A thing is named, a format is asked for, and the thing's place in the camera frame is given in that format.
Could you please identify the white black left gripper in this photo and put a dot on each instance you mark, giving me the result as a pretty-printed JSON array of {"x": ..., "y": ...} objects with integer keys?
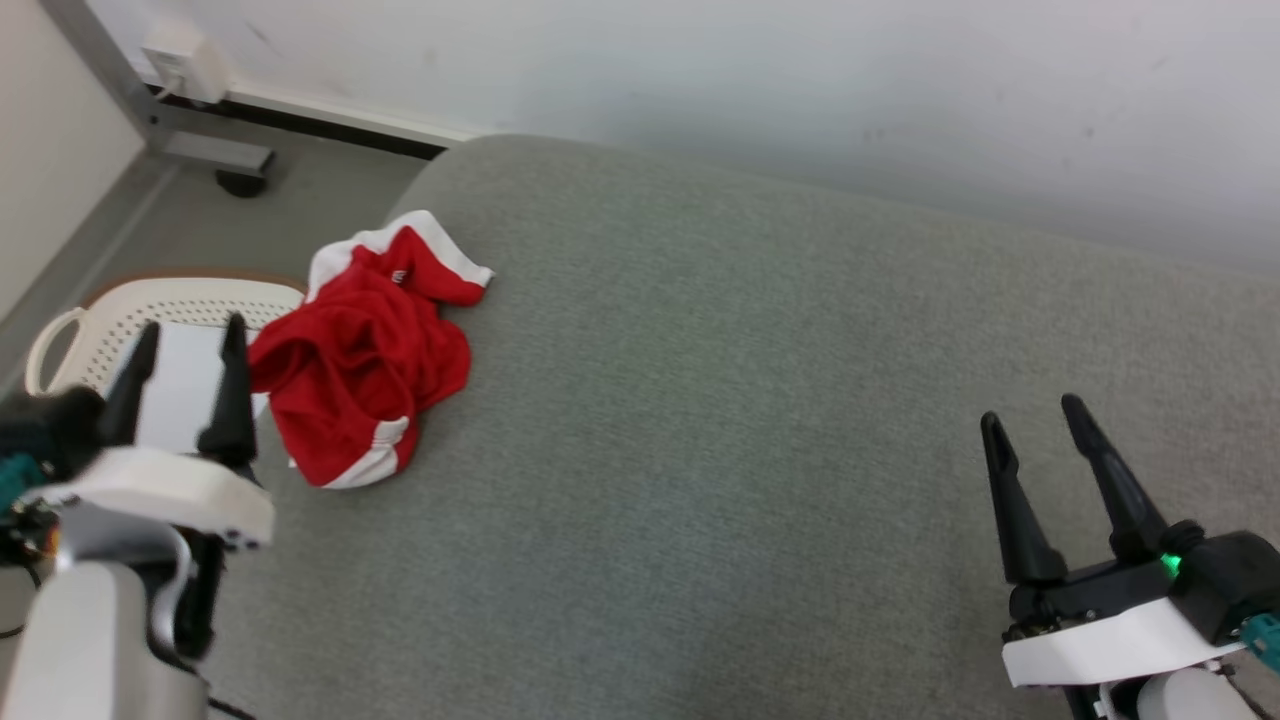
[{"x": 170, "y": 490}]

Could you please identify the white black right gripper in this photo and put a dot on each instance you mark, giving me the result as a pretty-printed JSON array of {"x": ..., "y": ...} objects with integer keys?
[{"x": 1120, "y": 635}]

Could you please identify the red shorts white side stripes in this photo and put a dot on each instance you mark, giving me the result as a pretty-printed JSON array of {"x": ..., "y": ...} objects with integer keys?
[{"x": 360, "y": 370}]

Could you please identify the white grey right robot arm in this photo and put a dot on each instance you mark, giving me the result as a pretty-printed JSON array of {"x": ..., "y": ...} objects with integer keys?
[{"x": 1190, "y": 700}]

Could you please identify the white flat cloth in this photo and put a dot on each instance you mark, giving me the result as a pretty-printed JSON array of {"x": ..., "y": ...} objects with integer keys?
[{"x": 185, "y": 385}]

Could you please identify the white perforated laundry basket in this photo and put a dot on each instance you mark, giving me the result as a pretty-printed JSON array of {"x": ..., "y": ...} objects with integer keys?
[{"x": 180, "y": 300}]

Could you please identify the white skirting board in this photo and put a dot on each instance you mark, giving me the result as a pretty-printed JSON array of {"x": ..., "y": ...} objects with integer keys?
[{"x": 340, "y": 112}]

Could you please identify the grey metal frame leg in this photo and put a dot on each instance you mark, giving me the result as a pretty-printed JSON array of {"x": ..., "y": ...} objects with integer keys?
[{"x": 130, "y": 90}]

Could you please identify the white wall socket box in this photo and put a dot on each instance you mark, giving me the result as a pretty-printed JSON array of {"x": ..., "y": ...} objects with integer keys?
[{"x": 190, "y": 60}]

